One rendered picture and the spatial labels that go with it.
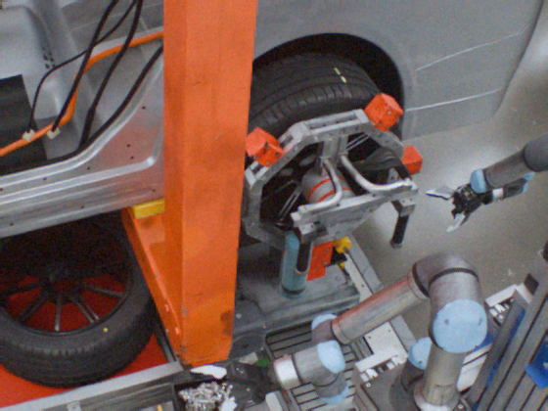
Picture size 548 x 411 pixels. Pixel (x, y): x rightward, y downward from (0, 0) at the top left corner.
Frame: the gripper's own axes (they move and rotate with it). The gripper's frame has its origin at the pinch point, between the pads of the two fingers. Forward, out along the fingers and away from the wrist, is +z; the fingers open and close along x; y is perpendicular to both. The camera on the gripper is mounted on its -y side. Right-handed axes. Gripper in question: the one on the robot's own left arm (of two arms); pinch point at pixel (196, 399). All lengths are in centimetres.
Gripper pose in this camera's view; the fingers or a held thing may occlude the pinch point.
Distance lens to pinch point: 212.1
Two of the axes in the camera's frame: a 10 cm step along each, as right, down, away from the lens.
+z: -9.3, 3.5, 0.8
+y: 2.5, 4.6, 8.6
